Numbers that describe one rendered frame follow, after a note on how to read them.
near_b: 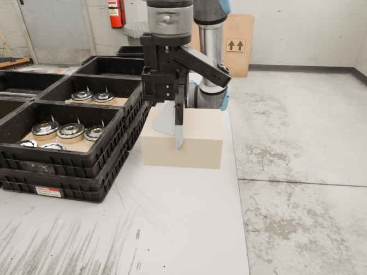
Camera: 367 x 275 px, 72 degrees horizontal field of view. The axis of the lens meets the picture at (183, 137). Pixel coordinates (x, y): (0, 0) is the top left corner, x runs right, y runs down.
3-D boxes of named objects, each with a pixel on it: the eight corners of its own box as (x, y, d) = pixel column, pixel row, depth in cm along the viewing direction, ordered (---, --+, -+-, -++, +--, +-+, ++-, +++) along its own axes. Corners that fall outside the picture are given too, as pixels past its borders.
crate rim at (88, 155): (125, 113, 101) (124, 108, 100) (90, 161, 77) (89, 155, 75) (34, 105, 106) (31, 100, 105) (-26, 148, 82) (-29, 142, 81)
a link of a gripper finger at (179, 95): (175, 125, 49) (177, 81, 49) (184, 125, 49) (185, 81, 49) (172, 124, 45) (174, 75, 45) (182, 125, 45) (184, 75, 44)
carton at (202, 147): (218, 136, 62) (220, 109, 58) (219, 169, 52) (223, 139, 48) (153, 133, 63) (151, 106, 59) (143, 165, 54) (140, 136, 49)
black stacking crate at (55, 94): (147, 101, 131) (146, 80, 124) (128, 133, 107) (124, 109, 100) (76, 95, 136) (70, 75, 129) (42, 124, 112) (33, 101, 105)
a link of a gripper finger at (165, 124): (152, 149, 49) (154, 102, 49) (183, 150, 49) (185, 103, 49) (149, 150, 46) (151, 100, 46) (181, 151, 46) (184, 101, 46)
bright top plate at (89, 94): (96, 92, 129) (96, 91, 128) (86, 101, 121) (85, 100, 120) (79, 90, 131) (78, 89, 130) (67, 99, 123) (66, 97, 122)
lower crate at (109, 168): (131, 154, 113) (128, 131, 106) (102, 207, 88) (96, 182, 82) (48, 145, 118) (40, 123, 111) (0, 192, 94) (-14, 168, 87)
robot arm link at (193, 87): (171, 114, 121) (175, 88, 124) (199, 115, 118) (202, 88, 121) (165, 105, 109) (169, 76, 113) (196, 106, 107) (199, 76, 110)
